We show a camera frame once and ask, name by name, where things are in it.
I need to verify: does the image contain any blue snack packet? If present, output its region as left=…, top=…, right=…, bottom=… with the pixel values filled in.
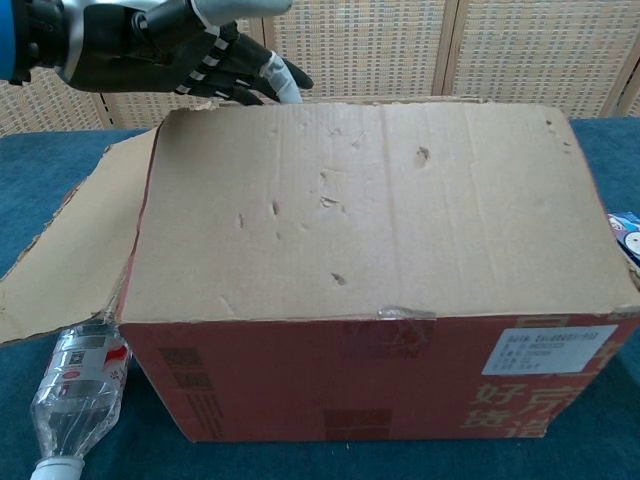
left=606, top=210, right=640, bottom=267

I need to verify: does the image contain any clear plastic water bottle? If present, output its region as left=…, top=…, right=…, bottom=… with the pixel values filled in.
left=29, top=322, right=133, bottom=480

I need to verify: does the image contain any woven rattan folding screen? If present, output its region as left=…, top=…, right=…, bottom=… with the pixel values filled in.
left=0, top=0, right=640, bottom=138

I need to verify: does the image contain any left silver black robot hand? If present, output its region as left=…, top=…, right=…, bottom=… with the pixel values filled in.
left=14, top=0, right=315, bottom=107

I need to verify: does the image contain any red cardboard box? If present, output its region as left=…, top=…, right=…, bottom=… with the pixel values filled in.
left=0, top=95, right=640, bottom=444

